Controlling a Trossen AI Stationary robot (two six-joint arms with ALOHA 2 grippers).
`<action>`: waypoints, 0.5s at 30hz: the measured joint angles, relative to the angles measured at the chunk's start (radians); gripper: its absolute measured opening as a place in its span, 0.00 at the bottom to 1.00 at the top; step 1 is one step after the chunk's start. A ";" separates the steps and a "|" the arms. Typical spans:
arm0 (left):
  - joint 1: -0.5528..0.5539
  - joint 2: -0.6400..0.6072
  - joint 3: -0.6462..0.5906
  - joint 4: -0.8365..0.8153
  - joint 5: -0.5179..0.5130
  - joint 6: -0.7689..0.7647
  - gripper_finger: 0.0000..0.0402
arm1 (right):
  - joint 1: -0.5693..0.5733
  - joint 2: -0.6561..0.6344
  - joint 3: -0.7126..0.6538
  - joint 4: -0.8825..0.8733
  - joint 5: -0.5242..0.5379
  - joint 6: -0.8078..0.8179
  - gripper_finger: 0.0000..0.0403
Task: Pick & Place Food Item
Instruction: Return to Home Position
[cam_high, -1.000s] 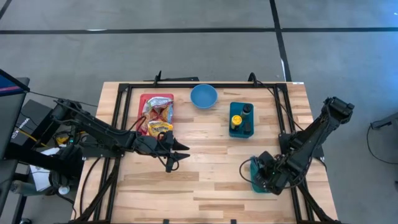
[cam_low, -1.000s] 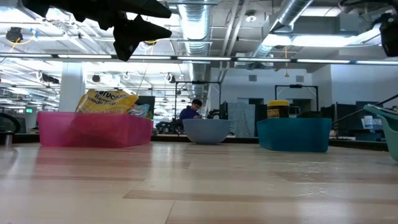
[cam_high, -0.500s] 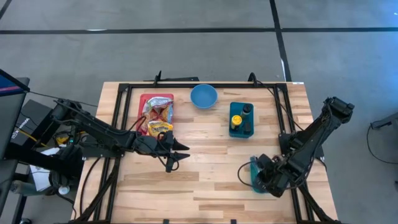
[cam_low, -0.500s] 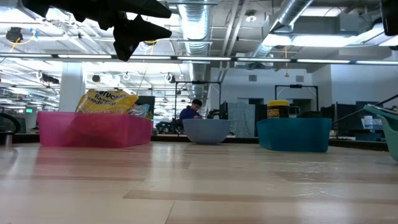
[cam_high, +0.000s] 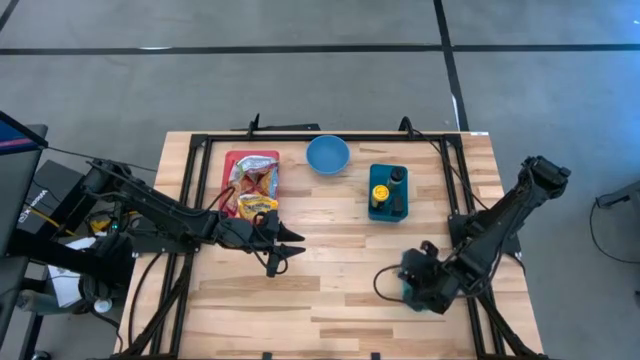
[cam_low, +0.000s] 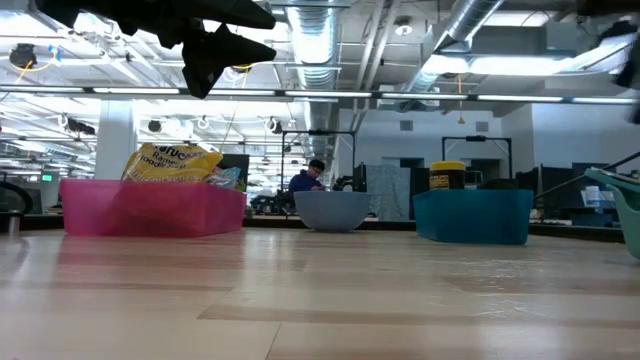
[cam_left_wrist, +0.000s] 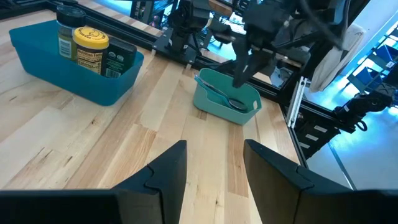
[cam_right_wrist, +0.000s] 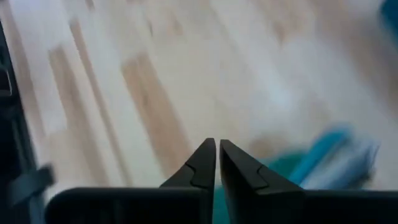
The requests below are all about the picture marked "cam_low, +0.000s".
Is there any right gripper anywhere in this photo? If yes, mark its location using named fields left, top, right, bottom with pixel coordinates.
left=615, top=47, right=640, bottom=126

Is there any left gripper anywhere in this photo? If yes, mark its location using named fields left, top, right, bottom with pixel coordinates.
left=89, top=0, right=278, bottom=71

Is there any yellow chicken ramen pack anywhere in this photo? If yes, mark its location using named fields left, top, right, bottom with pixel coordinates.
left=121, top=143, right=225, bottom=184

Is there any blue beef ramen pack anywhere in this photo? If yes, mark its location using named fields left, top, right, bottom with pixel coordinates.
left=203, top=166, right=245, bottom=192

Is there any mint green plastic bin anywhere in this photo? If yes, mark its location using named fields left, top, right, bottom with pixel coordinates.
left=607, top=184, right=640, bottom=261

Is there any dark jar with yellow lid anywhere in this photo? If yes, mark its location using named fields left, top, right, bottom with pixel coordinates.
left=428, top=160, right=467, bottom=191

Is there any thin black rod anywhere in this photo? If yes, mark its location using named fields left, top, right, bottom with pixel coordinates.
left=534, top=151, right=640, bottom=199

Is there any black monitor screen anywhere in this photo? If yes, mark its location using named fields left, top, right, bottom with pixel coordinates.
left=219, top=153, right=250, bottom=194

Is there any white building column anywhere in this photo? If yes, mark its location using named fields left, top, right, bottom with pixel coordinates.
left=94, top=99, right=137, bottom=181

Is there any yellow hanging pendant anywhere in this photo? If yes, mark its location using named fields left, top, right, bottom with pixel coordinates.
left=455, top=74, right=466, bottom=126

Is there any black boxy speaker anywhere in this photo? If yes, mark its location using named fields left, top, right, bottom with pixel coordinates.
left=66, top=116, right=96, bottom=136

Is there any black desk-mounted device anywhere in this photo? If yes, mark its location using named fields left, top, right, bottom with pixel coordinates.
left=331, top=163, right=369, bottom=194

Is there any red translucent plastic bin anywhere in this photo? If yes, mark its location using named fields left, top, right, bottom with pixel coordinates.
left=59, top=178, right=248, bottom=238

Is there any blue bowl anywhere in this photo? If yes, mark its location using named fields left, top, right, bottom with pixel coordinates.
left=293, top=190, right=374, bottom=234

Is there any black ceiling-hung device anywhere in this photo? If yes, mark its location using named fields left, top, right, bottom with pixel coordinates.
left=8, top=43, right=39, bottom=70

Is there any dark teal plastic bin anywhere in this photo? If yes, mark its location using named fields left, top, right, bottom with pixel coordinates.
left=412, top=188, right=534, bottom=246

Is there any grey partition panel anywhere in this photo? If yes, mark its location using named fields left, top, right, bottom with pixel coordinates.
left=365, top=164, right=413, bottom=223

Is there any silver ventilation duct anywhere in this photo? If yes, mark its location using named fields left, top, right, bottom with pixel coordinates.
left=285, top=0, right=346, bottom=91
left=444, top=0, right=506, bottom=44

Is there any black metal frame stand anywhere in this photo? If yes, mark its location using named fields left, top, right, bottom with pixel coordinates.
left=441, top=134, right=513, bottom=190
left=279, top=128, right=357, bottom=216

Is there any thick black cable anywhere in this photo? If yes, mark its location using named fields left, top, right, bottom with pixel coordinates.
left=0, top=179, right=34, bottom=217

